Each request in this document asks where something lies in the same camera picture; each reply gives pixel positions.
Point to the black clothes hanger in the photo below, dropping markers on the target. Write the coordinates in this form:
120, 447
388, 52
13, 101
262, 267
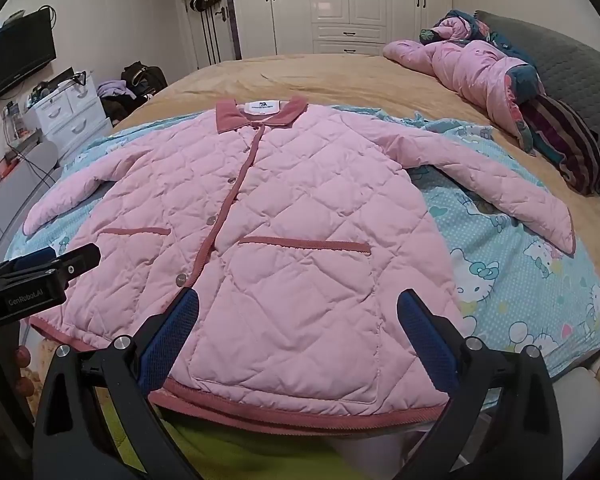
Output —
79, 78

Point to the white drawer chest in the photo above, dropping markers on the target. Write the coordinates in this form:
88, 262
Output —
72, 115

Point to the grey cabinet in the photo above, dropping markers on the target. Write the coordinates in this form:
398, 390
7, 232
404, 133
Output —
15, 185

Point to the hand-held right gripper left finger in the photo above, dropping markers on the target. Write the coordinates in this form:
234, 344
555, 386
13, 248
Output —
171, 331

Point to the white door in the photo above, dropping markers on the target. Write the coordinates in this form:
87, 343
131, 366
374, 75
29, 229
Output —
220, 35

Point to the bed with tan sheet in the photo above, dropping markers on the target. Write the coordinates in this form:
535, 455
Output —
330, 80

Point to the pink quilted jacket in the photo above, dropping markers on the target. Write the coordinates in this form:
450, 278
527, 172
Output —
280, 210

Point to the purple clothes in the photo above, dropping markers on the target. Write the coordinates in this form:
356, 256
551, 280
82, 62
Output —
112, 88

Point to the pile of pink quilted clothes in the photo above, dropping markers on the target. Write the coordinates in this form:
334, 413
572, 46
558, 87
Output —
470, 70

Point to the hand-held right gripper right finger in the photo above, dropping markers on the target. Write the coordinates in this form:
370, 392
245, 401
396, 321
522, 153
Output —
425, 335

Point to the grey quilted headboard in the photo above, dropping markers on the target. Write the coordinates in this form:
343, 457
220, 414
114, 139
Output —
570, 60

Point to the person's green clothing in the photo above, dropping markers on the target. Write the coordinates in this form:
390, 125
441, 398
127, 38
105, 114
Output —
230, 450

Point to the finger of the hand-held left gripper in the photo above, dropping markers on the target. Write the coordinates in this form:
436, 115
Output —
77, 260
27, 261

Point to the dark striped pillow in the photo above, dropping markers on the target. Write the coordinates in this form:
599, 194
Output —
565, 145

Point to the dark clothes pile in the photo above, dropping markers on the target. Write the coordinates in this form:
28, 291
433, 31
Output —
120, 107

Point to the blue cartoon print blanket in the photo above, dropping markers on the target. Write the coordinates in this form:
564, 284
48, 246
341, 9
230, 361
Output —
505, 270

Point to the black television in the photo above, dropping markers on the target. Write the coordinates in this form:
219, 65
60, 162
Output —
10, 60

